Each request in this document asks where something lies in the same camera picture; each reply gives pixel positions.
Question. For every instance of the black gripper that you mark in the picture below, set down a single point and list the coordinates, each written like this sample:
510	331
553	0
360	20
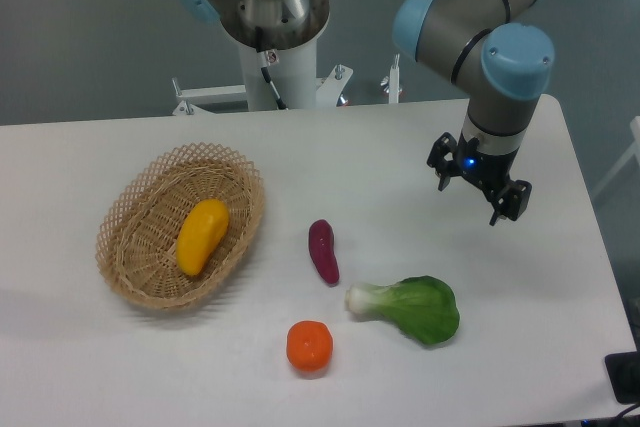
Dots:
488	172

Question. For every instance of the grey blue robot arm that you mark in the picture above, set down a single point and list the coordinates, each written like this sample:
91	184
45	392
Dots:
477	45

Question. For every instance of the yellow mango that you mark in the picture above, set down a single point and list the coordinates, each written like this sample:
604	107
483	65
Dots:
203	229

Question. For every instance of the woven wicker basket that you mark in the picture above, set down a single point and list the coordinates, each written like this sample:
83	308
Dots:
136	243

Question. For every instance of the green bok choy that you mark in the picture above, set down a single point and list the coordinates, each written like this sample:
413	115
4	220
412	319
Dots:
423	308

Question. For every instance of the purple sweet potato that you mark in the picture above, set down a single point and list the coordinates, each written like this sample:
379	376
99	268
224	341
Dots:
321	251

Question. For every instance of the orange tangerine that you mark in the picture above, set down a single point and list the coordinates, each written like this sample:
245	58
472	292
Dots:
309	346

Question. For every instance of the black device at table edge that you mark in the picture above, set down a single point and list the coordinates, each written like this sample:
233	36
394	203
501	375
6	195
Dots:
623	373

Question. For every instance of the white frame right edge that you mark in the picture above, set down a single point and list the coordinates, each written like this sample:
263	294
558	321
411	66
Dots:
613	177

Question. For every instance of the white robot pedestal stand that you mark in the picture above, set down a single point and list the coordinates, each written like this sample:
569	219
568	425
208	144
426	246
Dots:
277	45

